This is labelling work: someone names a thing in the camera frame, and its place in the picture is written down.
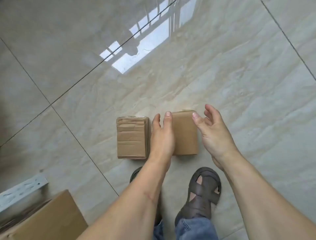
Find person's right hand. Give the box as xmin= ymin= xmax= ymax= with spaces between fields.
xmin=192 ymin=104 xmax=239 ymax=163

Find person's left hand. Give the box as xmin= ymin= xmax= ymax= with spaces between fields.
xmin=149 ymin=111 xmax=176 ymax=163

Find plain small cardboard box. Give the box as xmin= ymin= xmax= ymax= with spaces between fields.
xmin=171 ymin=110 xmax=199 ymax=156

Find person's right forearm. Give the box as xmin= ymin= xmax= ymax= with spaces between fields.
xmin=212 ymin=149 xmax=316 ymax=240

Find person's left forearm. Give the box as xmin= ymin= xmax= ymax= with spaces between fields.
xmin=78 ymin=154 xmax=173 ymax=240

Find beige tiled floor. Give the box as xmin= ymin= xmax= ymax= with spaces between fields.
xmin=0 ymin=0 xmax=316 ymax=240

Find cardboard box black print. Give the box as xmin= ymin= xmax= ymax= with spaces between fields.
xmin=0 ymin=190 xmax=89 ymax=240

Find white metal shelf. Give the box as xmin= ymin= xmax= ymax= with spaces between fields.
xmin=0 ymin=173 xmax=49 ymax=214

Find brown right sandal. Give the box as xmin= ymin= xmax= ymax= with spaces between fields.
xmin=174 ymin=167 xmax=222 ymax=227

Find blue jeans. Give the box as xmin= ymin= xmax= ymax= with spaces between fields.
xmin=153 ymin=217 xmax=219 ymax=240

